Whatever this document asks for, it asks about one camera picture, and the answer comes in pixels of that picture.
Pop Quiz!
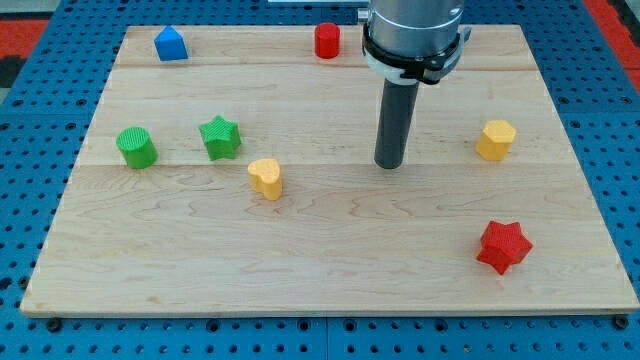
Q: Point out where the red star block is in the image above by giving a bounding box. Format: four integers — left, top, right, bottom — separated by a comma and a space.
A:
476, 221, 533, 275

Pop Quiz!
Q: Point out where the green cylinder block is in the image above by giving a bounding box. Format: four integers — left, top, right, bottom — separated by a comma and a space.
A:
116, 126, 158, 169

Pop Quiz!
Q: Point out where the red cylinder block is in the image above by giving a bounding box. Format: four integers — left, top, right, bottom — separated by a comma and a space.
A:
314, 22, 341, 59

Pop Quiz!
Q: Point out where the blue house-shaped block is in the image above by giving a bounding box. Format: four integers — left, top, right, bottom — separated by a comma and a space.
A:
154, 26, 188, 62

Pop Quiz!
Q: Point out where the yellow heart block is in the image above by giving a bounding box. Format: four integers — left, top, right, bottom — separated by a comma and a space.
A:
247, 158, 283, 201

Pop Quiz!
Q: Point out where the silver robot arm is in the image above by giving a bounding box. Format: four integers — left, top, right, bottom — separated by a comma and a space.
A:
362, 0, 471, 86

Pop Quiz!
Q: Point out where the light wooden board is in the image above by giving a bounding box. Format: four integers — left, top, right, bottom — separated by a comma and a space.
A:
21, 25, 639, 318

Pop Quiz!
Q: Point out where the green star block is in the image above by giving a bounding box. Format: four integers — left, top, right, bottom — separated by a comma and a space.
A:
198, 115, 241, 161

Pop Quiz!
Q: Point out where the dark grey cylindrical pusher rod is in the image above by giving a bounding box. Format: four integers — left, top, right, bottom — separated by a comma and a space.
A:
374, 80, 419, 169

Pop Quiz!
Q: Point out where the yellow hexagon block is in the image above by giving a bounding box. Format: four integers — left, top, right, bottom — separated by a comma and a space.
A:
475, 120, 517, 161

